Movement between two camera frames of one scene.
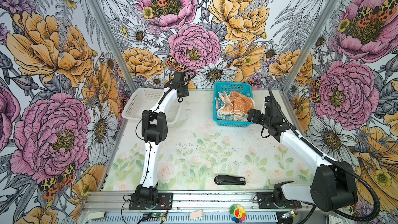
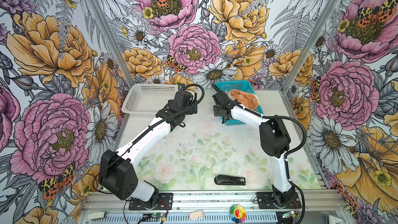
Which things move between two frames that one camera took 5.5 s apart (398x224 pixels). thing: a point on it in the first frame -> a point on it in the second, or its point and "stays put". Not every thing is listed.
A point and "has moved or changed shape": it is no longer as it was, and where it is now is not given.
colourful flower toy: [238, 213] stays put
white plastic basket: [145, 99] has moved or changed shape
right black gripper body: [259, 117] -> [217, 111]
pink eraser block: [196, 214] stays put
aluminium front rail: [95, 200] stays put
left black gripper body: [185, 91] -> [192, 109]
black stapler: [225, 180] stays put
